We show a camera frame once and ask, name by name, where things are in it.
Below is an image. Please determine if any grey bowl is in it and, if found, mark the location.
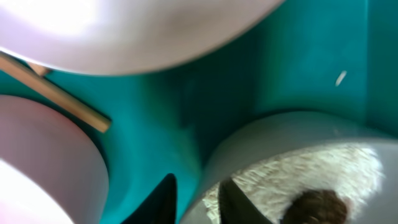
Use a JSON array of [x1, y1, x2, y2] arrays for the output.
[[180, 111, 397, 224]]

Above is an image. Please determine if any short-looking wooden chopstick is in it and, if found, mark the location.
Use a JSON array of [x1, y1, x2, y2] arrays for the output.
[[27, 62, 51, 77]]

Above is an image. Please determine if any large pink plate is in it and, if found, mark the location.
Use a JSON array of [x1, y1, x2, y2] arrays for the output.
[[1, 0, 282, 75]]

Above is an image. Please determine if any white rice pile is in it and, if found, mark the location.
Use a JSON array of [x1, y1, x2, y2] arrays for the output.
[[201, 142, 385, 224]]

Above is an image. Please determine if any long wooden chopstick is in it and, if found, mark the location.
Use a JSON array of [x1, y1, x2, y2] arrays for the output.
[[1, 53, 111, 133]]

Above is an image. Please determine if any pink bowl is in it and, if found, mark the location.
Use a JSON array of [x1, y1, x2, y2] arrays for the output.
[[1, 95, 109, 223]]

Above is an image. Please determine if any teal plastic serving tray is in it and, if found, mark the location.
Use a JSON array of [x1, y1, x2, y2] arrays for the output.
[[0, 0, 398, 224]]

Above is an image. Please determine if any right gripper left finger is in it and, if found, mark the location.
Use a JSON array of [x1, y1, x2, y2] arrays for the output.
[[122, 173, 177, 224]]

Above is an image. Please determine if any brown food scrap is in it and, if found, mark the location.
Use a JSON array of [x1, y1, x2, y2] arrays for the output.
[[280, 190, 348, 224]]

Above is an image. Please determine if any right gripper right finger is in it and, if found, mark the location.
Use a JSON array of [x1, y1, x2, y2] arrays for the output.
[[218, 179, 272, 224]]

